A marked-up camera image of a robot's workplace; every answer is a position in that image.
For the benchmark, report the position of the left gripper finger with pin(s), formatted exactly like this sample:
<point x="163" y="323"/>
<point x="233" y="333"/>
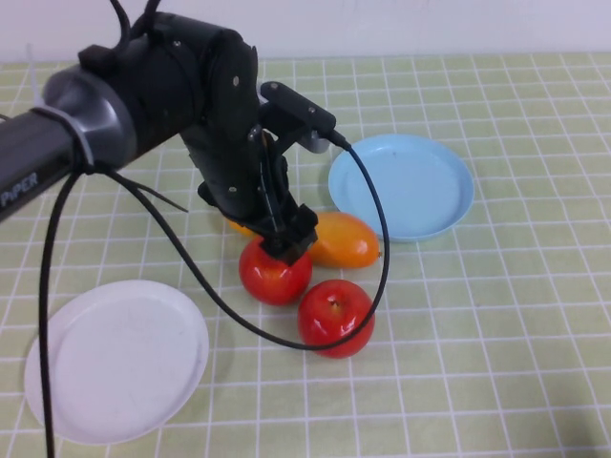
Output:
<point x="305" y="226"/>
<point x="284" y="248"/>

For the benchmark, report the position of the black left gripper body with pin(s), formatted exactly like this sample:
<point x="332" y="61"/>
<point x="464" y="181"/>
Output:
<point x="238" y="176"/>

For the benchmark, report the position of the red toy apple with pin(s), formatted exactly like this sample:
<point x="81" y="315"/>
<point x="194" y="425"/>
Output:
<point x="329" y="310"/>
<point x="272" y="281"/>

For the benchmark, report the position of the yellow orange toy fruit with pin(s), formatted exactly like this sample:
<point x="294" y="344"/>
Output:
<point x="343" y="243"/>
<point x="241" y="230"/>

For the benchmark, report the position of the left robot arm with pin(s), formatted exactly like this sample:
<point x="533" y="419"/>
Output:
<point x="48" y="138"/>

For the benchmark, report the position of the light blue round plate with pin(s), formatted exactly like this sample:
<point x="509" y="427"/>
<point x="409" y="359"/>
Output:
<point x="420" y="191"/>

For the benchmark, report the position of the white round plate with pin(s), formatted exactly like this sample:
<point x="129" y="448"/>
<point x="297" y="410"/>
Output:
<point x="124" y="372"/>

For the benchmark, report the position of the white zip tie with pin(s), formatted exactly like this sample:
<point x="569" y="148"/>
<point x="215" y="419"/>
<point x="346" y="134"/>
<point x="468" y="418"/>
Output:
<point x="81" y="143"/>

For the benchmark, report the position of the green checked tablecloth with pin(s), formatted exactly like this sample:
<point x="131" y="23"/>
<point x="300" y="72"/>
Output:
<point x="477" y="334"/>

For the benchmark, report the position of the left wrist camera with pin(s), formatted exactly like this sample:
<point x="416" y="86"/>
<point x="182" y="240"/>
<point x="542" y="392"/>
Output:
<point x="296" y="107"/>

